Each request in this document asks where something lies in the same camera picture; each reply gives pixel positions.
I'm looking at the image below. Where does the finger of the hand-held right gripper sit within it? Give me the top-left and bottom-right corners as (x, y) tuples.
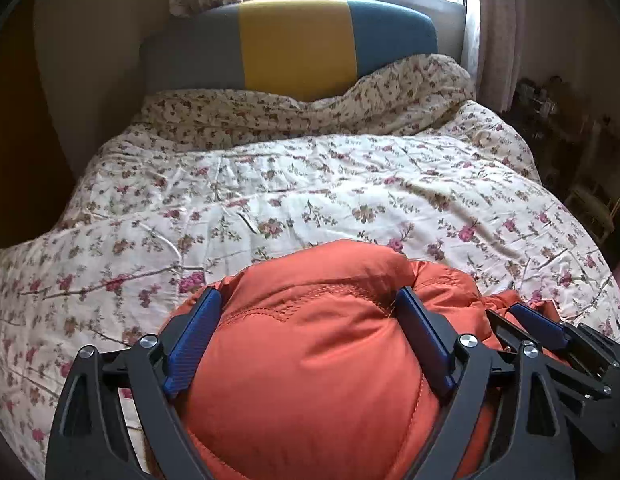
(506, 302), (613, 368)
(485, 309), (616, 406)

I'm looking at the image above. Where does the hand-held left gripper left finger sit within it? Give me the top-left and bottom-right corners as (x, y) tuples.
(44, 287), (223, 480)

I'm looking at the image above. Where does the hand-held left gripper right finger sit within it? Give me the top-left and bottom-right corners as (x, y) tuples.
(394, 286), (574, 480)

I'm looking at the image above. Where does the orange puffer jacket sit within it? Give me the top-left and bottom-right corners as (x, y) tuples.
(140, 239), (566, 480)

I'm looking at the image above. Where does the cluttered wooden shelf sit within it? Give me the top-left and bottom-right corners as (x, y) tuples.
(510, 74), (620, 247)

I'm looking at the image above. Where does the floral quilt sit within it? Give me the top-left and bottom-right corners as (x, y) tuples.
(0, 53), (620, 476)

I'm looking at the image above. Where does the wooden wardrobe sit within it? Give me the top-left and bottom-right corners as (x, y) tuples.
(0, 0), (76, 255)

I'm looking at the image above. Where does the plain beige curtain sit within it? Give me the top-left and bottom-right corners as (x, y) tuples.
(462, 0), (543, 115)

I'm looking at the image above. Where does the grey yellow teal headboard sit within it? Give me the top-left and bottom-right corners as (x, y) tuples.
(138, 0), (439, 104)

